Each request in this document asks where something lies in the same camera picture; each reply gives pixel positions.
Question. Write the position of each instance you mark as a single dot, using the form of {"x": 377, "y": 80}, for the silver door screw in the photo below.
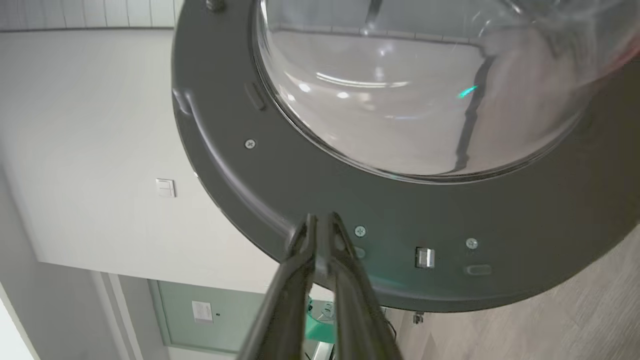
{"x": 250, "y": 144}
{"x": 471, "y": 243}
{"x": 360, "y": 231}

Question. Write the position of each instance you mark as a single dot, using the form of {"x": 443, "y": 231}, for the white paper notice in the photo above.
{"x": 202, "y": 312}

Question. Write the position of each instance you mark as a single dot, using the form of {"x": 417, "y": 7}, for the small black metal fitting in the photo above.
{"x": 418, "y": 317}

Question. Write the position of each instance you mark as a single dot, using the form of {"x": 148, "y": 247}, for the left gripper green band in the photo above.
{"x": 320, "y": 331}

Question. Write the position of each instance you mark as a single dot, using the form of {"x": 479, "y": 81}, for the dark grey washing machine door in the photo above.
{"x": 300, "y": 175}

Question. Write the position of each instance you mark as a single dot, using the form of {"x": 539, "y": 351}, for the clear door glass bowl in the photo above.
{"x": 400, "y": 100}

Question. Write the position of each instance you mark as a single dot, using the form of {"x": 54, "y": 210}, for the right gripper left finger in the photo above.
{"x": 285, "y": 300}

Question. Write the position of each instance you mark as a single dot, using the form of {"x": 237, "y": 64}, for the silver door latch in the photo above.
{"x": 425, "y": 257}

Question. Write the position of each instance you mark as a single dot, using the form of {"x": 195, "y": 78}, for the white wall switch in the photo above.
{"x": 165, "y": 188}

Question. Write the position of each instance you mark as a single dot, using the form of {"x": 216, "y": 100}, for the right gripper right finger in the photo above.
{"x": 355, "y": 305}

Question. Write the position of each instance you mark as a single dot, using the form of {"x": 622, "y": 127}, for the pale green framed door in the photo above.
{"x": 230, "y": 320}

